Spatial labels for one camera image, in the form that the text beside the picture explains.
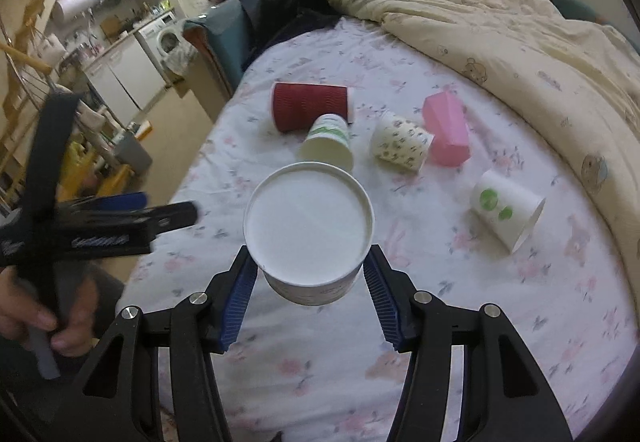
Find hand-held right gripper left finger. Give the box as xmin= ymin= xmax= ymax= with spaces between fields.
xmin=70 ymin=245 xmax=260 ymax=442

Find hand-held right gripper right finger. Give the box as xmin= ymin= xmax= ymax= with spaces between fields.
xmin=363 ymin=245 xmax=574 ymax=442

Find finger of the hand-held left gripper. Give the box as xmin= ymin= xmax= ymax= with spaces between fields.
xmin=82 ymin=192 xmax=150 ymax=214
xmin=75 ymin=201 xmax=197 ymax=236

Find large white paper cup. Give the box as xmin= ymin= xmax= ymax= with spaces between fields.
xmin=243 ymin=161 xmax=376 ymax=307

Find green dotted white paper cup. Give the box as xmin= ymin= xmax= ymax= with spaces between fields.
xmin=470 ymin=169 xmax=547 ymax=255

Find small patterned paper cup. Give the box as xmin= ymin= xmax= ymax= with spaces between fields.
xmin=369 ymin=110 xmax=435 ymax=174

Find green striped white paper cup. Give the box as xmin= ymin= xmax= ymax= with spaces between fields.
xmin=299 ymin=113 xmax=355 ymax=172

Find red ribbed paper cup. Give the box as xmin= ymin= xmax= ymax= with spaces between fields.
xmin=270 ymin=82 xmax=356 ymax=134

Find pink plastic cup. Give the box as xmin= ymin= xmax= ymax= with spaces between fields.
xmin=422 ymin=91 xmax=472 ymax=168

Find person's left hand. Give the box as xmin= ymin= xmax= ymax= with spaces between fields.
xmin=0 ymin=266 xmax=101 ymax=359

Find grey bin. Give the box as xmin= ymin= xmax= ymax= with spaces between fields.
xmin=112 ymin=122 xmax=154 ymax=179

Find floral bed sheet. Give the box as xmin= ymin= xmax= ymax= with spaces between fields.
xmin=116 ymin=14 xmax=639 ymax=442

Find white kitchen base cabinet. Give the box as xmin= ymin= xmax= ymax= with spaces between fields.
xmin=82 ymin=38 xmax=170 ymax=114

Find wooden staircase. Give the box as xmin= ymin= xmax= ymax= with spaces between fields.
xmin=0 ymin=0 xmax=85 ymax=205

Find cardboard box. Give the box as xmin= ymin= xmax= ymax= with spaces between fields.
xmin=100 ymin=14 xmax=124 ymax=41

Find translucent plastic bag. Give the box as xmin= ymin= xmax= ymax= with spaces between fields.
xmin=162 ymin=42 xmax=199 ymax=74

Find white washing machine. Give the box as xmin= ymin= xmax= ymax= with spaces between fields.
xmin=135 ymin=14 xmax=187 ymax=69

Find teal armchair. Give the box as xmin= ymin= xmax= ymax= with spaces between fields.
xmin=182 ymin=0 xmax=252 ymax=97

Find pile of dark clothes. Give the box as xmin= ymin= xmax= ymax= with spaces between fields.
xmin=220 ymin=0 xmax=348 ymax=69

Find cream bear print comforter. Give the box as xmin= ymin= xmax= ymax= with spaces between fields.
xmin=325 ymin=0 xmax=640 ymax=225

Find teal pillow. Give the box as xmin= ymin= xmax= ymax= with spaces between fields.
xmin=550 ymin=0 xmax=607 ymax=24

